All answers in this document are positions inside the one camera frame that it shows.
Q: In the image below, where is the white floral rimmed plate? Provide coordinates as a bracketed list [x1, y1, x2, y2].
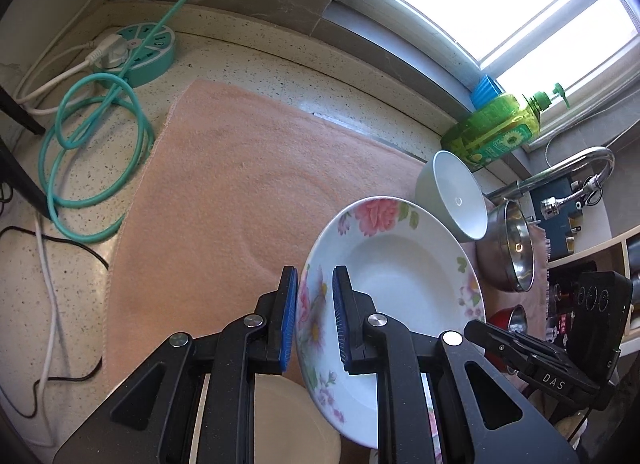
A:
[295, 196, 486, 449]

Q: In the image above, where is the chrome kitchen faucet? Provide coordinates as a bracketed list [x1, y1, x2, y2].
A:
[485, 146, 616, 220]

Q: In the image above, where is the red steel-lined bowl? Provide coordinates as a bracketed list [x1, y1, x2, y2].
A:
[485, 303, 528, 375]

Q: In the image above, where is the stainless steel bowl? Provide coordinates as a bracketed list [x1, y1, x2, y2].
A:
[476, 201, 535, 293]

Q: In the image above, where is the pink towel mat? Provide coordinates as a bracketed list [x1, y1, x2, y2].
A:
[102, 78, 551, 395]

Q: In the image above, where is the wooden shelf unit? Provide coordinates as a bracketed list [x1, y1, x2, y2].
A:
[544, 225, 640, 375]

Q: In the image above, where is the pale green ceramic bowl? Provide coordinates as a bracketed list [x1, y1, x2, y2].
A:
[414, 151, 488, 243]

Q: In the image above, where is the green dish soap bottle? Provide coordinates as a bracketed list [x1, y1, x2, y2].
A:
[440, 83, 570, 172]

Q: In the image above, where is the blue ribbed cup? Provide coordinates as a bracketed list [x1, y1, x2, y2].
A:
[470, 75, 504, 109]

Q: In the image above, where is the round teal power strip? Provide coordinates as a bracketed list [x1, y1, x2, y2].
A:
[92, 23, 176, 88]

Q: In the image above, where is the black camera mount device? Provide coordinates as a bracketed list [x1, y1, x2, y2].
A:
[464, 271, 632, 411]

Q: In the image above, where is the black cable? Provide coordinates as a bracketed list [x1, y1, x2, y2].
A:
[0, 225, 111, 420]

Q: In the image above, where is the teal power cable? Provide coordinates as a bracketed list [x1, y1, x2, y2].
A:
[38, 0, 237, 245]

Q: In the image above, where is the white plug with cable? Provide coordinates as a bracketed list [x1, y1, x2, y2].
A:
[17, 34, 129, 117]

